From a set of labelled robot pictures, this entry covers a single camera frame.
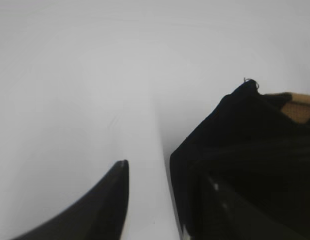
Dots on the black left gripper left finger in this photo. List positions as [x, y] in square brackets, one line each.
[99, 215]

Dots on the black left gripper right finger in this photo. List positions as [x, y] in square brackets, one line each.
[253, 206]

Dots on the black fabric bag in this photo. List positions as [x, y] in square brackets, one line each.
[246, 132]

